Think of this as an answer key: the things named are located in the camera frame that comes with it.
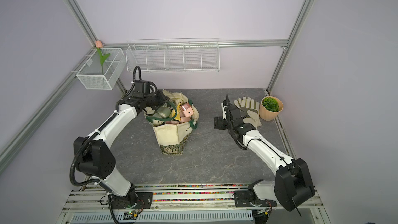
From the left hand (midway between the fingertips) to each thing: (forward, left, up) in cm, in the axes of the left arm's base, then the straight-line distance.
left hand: (170, 98), depth 85 cm
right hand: (-10, -28, -7) cm, 30 cm away
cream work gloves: (+6, -53, -22) cm, 58 cm away
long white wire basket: (+31, -1, +7) cm, 31 cm away
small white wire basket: (+10, +41, +11) cm, 43 cm away
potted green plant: (-1, -60, -13) cm, 62 cm away
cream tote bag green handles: (-13, -1, -7) cm, 14 cm away
